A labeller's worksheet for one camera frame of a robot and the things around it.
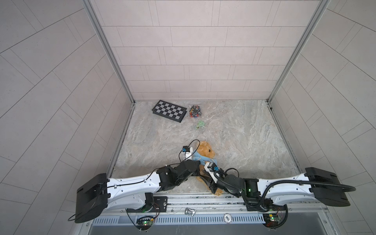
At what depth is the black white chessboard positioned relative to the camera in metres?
1.05

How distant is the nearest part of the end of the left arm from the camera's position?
1.81 ft

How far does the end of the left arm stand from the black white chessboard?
1.60 ft
